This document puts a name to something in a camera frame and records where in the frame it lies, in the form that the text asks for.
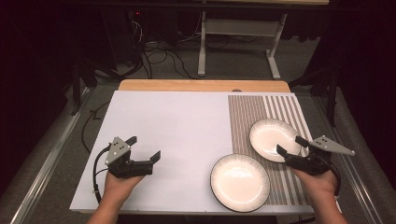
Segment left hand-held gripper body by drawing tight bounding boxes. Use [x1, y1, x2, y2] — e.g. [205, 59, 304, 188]
[104, 135, 154, 179]

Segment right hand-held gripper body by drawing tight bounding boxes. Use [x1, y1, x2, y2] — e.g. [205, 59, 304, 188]
[283, 134, 356, 176]

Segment white plate with dark rim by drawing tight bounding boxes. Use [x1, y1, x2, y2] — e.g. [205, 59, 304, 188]
[209, 153, 271, 214]
[248, 118, 303, 163]

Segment person's right hand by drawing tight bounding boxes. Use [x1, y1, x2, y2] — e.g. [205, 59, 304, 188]
[290, 167, 339, 202]

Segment person's left hand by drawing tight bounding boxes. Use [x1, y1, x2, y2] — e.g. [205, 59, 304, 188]
[103, 171, 146, 203]

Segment brown striped table mat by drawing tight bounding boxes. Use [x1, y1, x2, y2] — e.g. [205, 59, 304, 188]
[227, 94, 314, 207]

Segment black metal stand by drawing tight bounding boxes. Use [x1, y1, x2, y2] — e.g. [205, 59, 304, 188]
[289, 62, 341, 128]
[69, 59, 98, 117]

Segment black computer tower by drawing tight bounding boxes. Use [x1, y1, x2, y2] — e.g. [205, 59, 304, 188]
[102, 8, 145, 69]

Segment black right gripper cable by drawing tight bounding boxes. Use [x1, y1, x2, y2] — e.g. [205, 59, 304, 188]
[323, 155, 342, 197]

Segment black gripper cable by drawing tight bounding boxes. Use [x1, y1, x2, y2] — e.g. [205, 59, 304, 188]
[323, 155, 342, 197]
[92, 146, 111, 204]

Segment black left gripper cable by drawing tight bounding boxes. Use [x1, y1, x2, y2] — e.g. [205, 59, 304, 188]
[92, 146, 111, 204]

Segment black floor cable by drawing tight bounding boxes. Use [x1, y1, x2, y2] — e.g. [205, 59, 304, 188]
[81, 99, 111, 155]

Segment metal floor rail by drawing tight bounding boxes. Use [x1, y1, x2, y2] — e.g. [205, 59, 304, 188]
[8, 87, 94, 224]
[323, 124, 376, 224]

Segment tangle of black floor cables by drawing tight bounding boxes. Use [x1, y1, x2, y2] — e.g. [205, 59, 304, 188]
[125, 18, 200, 80]

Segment white metal frame desk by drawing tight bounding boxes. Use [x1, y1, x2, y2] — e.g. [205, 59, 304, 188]
[197, 0, 331, 80]

